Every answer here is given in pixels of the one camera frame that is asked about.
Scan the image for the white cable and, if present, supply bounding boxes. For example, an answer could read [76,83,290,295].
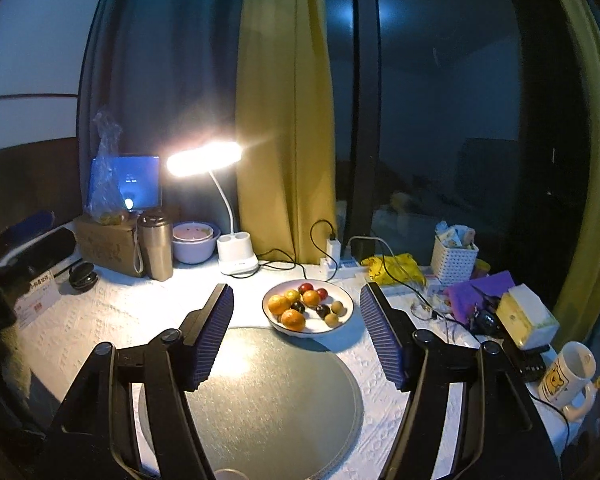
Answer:
[347,235,396,271]

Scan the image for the white plate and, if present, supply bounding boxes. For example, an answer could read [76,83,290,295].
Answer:
[261,280,355,339]

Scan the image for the black cylinder speaker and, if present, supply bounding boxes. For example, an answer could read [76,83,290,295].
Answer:
[0,227,77,281]

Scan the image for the white power strip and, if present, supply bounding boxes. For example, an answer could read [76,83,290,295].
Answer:
[320,255,376,281]

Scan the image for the dark glass window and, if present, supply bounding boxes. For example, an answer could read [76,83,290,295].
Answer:
[325,0,596,281]

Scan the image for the cardboard box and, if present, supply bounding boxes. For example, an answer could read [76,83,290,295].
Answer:
[73,214,146,278]

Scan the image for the black flat box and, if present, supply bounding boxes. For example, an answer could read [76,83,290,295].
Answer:
[502,342,551,383]

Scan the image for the yellow tissue box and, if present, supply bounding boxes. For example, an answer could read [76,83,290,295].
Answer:
[495,283,561,350]

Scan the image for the white label card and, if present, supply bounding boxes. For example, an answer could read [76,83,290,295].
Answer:
[16,267,63,331]

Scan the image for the black oval case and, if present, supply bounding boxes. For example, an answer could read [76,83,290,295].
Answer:
[69,261,98,291]

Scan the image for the thin black cable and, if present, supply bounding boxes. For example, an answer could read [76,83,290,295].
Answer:
[380,255,461,323]

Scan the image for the eyeglasses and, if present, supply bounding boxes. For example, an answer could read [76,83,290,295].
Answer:
[410,297,446,321]

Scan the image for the white bear print mug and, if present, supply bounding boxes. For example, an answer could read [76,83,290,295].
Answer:
[536,341,598,420]

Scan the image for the white flat box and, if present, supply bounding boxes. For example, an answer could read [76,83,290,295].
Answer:
[380,272,443,298]

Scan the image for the clear plastic bag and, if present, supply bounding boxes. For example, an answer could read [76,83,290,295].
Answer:
[84,110,131,225]

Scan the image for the black charger cable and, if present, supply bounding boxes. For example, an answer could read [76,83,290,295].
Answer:
[252,219,338,281]

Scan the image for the purple pouch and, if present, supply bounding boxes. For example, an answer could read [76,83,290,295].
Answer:
[442,270,518,326]

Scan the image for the lavender bowl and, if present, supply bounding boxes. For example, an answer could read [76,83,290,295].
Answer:
[172,221,218,265]

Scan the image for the white textured tablecloth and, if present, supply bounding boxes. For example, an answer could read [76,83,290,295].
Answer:
[15,260,588,480]

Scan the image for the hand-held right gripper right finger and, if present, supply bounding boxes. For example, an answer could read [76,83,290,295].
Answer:
[359,281,563,480]

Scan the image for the olive green curtain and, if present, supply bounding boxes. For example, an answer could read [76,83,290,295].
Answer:
[495,0,600,333]

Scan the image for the white desk lamp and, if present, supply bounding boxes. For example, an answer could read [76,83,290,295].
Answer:
[166,141,260,276]

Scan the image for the black power adapter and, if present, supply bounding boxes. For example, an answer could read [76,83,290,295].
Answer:
[352,237,376,261]

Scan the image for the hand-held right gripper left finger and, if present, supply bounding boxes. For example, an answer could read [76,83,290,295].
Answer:
[45,283,236,480]

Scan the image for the pink inner bowl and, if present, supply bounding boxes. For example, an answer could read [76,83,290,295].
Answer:
[174,222,217,242]

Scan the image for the tablet with blue screen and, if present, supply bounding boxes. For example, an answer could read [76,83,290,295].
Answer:
[91,155,162,212]

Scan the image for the packets in basket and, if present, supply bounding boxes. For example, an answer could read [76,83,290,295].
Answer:
[435,221,477,251]

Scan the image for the white woven basket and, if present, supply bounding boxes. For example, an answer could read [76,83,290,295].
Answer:
[431,235,479,288]

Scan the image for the grey round tray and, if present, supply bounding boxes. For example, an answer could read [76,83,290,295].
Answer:
[139,326,364,480]

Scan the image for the person's left forearm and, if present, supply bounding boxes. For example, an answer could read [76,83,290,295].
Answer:
[0,320,35,403]

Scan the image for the steel thermos bottle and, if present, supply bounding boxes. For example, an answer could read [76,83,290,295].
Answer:
[137,212,175,281]

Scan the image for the yellow curtain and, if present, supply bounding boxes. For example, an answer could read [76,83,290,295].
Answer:
[235,0,338,266]

